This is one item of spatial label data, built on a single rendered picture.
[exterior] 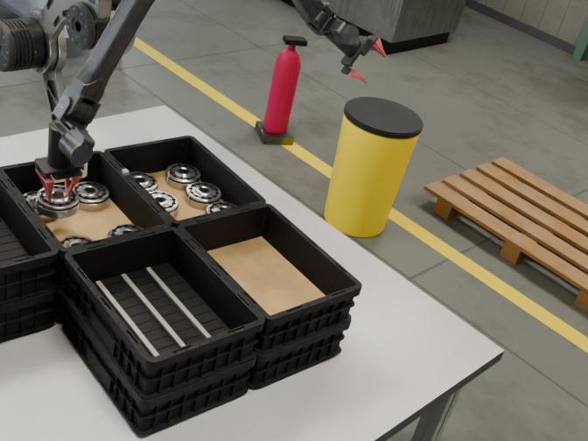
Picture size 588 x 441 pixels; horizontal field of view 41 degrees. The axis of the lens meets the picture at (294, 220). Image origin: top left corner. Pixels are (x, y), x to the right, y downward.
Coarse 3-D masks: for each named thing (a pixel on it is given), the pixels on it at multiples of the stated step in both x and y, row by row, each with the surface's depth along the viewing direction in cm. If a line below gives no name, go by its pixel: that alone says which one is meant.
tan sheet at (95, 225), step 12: (108, 204) 217; (72, 216) 209; (84, 216) 210; (96, 216) 211; (108, 216) 212; (120, 216) 213; (60, 228) 203; (72, 228) 204; (84, 228) 205; (96, 228) 206; (108, 228) 207; (96, 240) 202
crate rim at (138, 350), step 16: (128, 240) 188; (96, 288) 171; (96, 304) 170; (112, 320) 165; (256, 320) 173; (128, 336) 161; (224, 336) 167; (240, 336) 170; (144, 352) 158; (176, 352) 160; (192, 352) 162
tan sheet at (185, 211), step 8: (160, 176) 235; (160, 184) 231; (176, 192) 229; (184, 192) 229; (184, 200) 226; (184, 208) 222; (192, 208) 223; (176, 216) 218; (184, 216) 219; (192, 216) 220
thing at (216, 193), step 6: (192, 186) 227; (210, 186) 230; (216, 186) 230; (186, 192) 224; (192, 192) 225; (216, 192) 227; (192, 198) 223; (198, 198) 223; (204, 198) 224; (210, 198) 224; (216, 198) 224
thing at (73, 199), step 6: (54, 186) 198; (60, 186) 199; (42, 192) 196; (72, 192) 198; (42, 198) 194; (72, 198) 196; (78, 198) 196; (42, 204) 192; (48, 204) 192; (54, 204) 192; (60, 204) 193; (66, 204) 194; (72, 204) 194
